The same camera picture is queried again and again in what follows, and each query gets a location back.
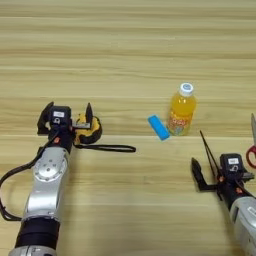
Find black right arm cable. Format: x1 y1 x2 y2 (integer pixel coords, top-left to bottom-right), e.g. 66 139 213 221
233 179 256 201

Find orange juice bottle white cap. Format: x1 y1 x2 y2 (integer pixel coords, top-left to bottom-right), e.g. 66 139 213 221
166 82 198 137

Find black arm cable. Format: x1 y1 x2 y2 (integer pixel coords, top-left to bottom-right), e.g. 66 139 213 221
233 179 256 201
0 131 63 222

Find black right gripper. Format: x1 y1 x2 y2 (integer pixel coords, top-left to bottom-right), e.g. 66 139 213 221
190 157 256 211

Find yellow black tape measure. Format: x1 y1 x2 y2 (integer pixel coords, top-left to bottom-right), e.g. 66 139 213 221
72 112 137 154

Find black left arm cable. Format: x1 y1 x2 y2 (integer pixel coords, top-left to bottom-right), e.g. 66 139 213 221
0 131 63 222

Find red handled scissors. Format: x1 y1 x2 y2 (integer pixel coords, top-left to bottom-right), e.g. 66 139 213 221
245 112 256 169

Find blue rectangular eraser block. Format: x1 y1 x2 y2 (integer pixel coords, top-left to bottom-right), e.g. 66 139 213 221
147 114 171 142

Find black labelled box, right gripper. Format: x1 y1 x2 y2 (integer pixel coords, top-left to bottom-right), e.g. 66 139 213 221
219 153 244 174

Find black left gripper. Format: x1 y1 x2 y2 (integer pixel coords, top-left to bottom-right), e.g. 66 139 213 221
36 101 94 154

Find black labelled box, gripper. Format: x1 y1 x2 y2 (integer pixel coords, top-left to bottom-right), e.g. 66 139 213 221
219 153 244 174
48 105 73 129

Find black labelled box, left gripper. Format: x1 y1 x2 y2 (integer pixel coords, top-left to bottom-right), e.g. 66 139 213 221
48 105 73 129

